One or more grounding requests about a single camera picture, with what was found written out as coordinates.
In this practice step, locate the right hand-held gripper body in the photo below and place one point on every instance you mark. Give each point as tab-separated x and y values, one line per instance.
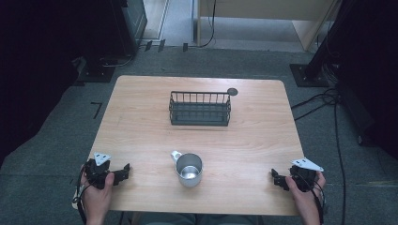
303	175

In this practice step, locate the black stand pole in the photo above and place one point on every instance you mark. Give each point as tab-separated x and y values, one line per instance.
328	37

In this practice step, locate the black round disc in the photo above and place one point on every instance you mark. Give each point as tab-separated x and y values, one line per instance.
232	91

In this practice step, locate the person's left hand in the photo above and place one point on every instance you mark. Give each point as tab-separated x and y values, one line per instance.
97	197

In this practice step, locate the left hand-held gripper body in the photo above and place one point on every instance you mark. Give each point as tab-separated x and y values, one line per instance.
97	171

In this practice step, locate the light wooden cabinet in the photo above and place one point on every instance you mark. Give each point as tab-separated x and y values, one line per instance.
269	9

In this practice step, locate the person's right hand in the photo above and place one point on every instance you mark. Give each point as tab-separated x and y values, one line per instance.
304	198

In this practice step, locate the black stand base plate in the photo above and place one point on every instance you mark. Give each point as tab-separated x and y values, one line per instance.
95	74
308	82

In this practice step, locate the black equipment cabinet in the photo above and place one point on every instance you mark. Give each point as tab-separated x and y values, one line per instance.
131	25

